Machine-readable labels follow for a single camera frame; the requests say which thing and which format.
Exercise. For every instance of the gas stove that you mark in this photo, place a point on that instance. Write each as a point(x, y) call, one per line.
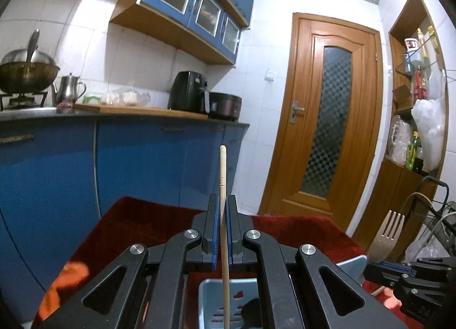
point(21, 101)

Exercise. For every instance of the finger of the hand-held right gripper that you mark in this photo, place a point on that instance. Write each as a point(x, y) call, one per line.
point(438, 265)
point(427, 293)

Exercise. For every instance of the white plastic bag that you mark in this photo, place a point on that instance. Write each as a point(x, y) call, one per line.
point(433, 129)

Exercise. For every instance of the cardboard box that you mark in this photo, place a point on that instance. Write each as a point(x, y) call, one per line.
point(402, 97)

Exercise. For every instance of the white jar with red label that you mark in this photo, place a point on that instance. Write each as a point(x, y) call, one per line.
point(410, 45)

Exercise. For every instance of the wooden door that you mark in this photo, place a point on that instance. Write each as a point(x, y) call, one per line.
point(302, 158)

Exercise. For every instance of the blue base cabinets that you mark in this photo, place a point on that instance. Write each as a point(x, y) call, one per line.
point(53, 172)

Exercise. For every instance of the wooden chopstick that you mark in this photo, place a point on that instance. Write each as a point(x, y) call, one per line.
point(223, 172)

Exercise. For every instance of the white wall switch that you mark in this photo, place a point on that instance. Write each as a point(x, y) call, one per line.
point(270, 76)

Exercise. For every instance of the beige fork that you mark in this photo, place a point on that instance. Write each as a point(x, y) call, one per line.
point(386, 236)

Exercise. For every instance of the wooden cutting board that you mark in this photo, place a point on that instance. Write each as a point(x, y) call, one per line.
point(142, 110)

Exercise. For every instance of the green bottle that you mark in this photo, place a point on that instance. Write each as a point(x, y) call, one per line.
point(413, 152)

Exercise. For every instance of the red bottle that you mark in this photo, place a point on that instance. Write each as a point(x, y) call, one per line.
point(419, 85)

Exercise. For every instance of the dark rice cooker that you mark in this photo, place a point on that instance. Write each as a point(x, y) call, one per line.
point(226, 106)

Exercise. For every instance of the dark wok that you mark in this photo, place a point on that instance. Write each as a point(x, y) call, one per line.
point(25, 77)

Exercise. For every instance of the yellow bottle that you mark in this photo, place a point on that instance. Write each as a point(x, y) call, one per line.
point(422, 44)

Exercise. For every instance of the blue glass-door wall cabinet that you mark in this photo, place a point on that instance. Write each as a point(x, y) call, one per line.
point(185, 4)

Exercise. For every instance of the black air fryer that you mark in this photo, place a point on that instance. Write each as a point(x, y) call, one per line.
point(187, 92)

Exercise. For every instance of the light blue utensil holder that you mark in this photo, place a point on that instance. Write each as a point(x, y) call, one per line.
point(213, 300)

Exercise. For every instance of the wooden shelf niche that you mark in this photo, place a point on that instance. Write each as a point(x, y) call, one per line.
point(392, 186)

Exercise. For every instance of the steel wok lid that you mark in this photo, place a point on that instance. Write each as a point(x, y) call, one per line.
point(17, 56)

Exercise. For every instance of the clear food bags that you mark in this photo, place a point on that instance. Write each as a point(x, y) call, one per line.
point(124, 97)

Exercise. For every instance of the clear plastic containers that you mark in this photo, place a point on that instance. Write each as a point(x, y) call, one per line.
point(399, 143)

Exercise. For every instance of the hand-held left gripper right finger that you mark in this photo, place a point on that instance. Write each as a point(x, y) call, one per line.
point(231, 232)

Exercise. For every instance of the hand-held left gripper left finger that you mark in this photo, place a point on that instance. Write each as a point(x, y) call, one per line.
point(214, 232)

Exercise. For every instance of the red printed blanket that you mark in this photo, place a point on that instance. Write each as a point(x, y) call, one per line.
point(142, 222)

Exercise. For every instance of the steel kettle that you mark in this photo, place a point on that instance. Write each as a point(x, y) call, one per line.
point(69, 90)

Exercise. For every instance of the green bowl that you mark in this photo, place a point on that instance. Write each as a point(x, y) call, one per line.
point(92, 99)

